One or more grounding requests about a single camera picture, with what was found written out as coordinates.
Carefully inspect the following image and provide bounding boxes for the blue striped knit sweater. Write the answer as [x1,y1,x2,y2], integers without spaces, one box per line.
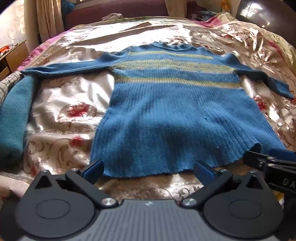
[21,41,295,178]

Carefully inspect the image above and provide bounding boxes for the teal fleece cloth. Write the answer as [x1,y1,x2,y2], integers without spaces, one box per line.
[0,75,36,173]

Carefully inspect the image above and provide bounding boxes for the floral satin bedspread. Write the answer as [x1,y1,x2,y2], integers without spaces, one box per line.
[0,14,296,207]

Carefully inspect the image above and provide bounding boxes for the beige curtain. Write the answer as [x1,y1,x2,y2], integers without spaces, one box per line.
[35,0,68,42]

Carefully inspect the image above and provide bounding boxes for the wooden nightstand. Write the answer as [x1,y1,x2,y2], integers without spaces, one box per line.
[0,39,29,80]

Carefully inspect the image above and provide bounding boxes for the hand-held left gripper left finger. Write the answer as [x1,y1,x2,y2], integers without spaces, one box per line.
[30,159,119,208]

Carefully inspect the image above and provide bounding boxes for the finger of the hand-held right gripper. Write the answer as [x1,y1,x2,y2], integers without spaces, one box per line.
[243,148,296,168]

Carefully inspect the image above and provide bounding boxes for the maroon headboard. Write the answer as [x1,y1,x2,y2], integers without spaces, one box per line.
[65,0,193,29]

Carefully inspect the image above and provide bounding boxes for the small white cloth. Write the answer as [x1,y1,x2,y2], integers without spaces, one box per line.
[102,13,123,20]

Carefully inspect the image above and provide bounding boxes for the dark glossy cabinet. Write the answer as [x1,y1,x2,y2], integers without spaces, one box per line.
[235,0,286,29]

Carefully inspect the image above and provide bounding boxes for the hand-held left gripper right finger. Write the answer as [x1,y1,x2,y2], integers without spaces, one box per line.
[180,160,267,208]

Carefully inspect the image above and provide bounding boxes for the pile of dark clutter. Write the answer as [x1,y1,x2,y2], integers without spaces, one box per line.
[191,9,216,21]

